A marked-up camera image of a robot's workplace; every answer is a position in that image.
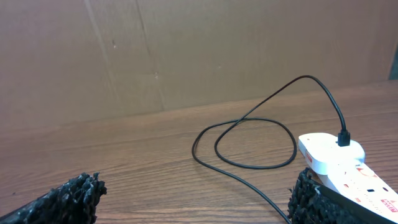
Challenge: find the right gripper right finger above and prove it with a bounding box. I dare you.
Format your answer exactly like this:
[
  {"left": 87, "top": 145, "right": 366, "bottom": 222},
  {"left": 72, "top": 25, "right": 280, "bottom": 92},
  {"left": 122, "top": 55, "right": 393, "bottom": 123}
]
[{"left": 288, "top": 167, "right": 394, "bottom": 224}]

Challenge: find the white charger plug adapter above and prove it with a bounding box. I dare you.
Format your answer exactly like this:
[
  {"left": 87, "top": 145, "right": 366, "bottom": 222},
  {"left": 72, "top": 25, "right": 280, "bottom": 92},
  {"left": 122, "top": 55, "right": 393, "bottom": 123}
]
[{"left": 298, "top": 133, "right": 365, "bottom": 175}]

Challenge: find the white power strip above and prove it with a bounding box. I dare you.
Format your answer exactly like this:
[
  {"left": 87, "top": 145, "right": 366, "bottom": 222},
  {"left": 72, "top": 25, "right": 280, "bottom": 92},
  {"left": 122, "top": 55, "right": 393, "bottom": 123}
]
[{"left": 311, "top": 159, "right": 397, "bottom": 224}]

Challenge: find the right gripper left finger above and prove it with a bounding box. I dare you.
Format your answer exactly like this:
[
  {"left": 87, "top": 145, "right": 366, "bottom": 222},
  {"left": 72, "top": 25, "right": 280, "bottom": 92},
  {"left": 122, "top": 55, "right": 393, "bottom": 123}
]
[{"left": 1, "top": 172, "right": 107, "bottom": 224}]

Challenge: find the black USB charging cable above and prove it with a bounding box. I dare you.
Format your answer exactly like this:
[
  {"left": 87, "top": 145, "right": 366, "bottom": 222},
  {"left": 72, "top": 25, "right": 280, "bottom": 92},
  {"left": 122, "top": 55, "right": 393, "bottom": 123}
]
[{"left": 191, "top": 75, "right": 351, "bottom": 224}]

